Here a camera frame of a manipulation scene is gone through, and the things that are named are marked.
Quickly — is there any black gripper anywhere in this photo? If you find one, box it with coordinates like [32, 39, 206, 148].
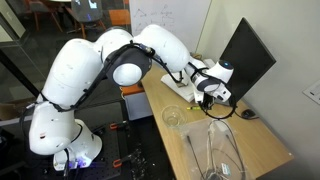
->
[199, 91, 222, 112]

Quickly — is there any clear glass bowl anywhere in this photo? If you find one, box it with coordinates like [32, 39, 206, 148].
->
[161, 104, 189, 129]

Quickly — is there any black computer mouse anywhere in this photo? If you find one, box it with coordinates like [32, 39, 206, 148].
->
[240, 108, 257, 120]

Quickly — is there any clear plastic bag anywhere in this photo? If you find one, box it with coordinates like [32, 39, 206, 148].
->
[179, 117, 248, 180]

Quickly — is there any black computer monitor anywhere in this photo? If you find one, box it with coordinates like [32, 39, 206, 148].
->
[218, 17, 277, 103]

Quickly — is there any white cabinet with orange top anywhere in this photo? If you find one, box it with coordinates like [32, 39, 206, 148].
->
[120, 83, 154, 122]

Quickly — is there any white whiteboard with drawings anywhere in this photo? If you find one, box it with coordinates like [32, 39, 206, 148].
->
[128, 0, 213, 54]

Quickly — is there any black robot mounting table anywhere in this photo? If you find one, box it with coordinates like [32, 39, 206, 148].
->
[19, 121, 148, 180]

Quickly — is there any orange chair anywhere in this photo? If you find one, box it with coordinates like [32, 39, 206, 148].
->
[107, 8, 131, 28]

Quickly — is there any grey backed wooden chair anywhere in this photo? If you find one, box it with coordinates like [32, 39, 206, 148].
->
[64, 0, 108, 40]

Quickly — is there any brown wooden chair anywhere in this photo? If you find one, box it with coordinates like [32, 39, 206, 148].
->
[22, 0, 65, 33]

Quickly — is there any black cable along robot arm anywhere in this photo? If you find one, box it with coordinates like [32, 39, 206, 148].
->
[38, 41, 239, 122]

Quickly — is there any coiled cable in clear bag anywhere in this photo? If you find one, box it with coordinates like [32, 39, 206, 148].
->
[185, 119, 247, 180]

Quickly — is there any orange handled clamp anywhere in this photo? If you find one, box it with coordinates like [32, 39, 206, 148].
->
[109, 121, 130, 131]
[112, 150, 142, 169]

